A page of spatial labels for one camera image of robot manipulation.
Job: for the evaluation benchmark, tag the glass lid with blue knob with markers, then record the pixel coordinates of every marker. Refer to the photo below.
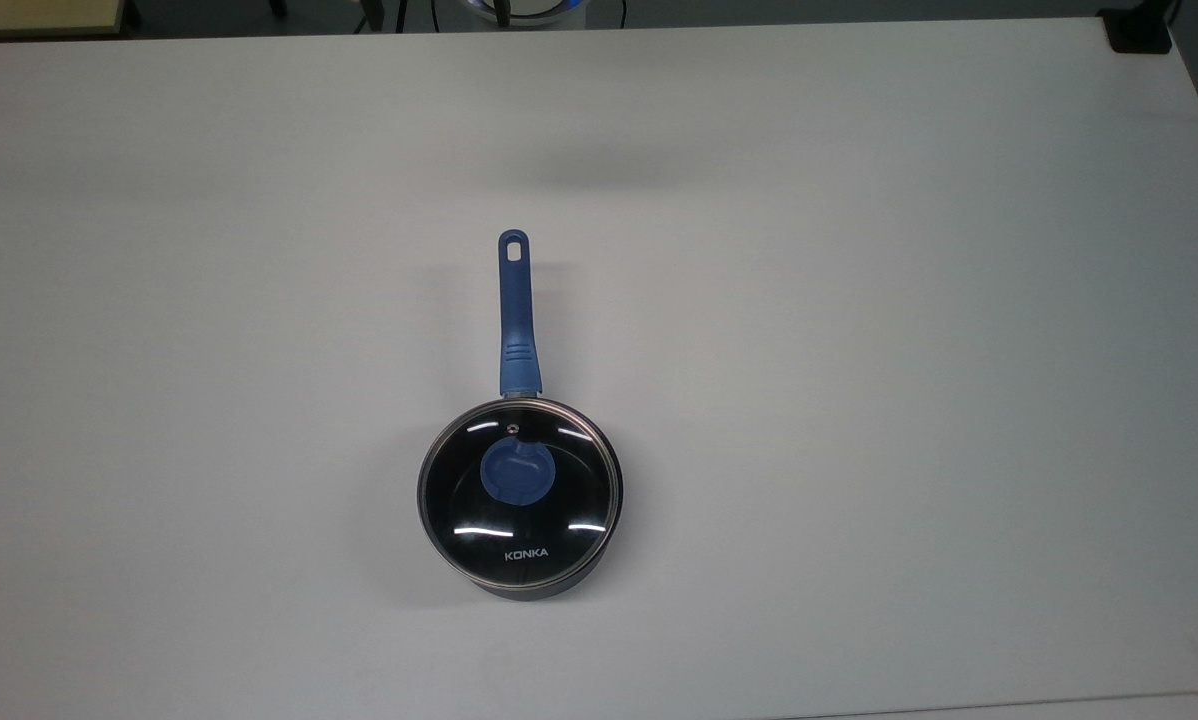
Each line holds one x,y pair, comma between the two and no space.
519,545

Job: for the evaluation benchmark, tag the black table clamp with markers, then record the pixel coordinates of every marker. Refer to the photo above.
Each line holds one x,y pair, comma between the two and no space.
1139,30

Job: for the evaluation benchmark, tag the yellowish wooden table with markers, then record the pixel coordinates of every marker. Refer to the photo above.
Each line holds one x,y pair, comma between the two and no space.
39,15

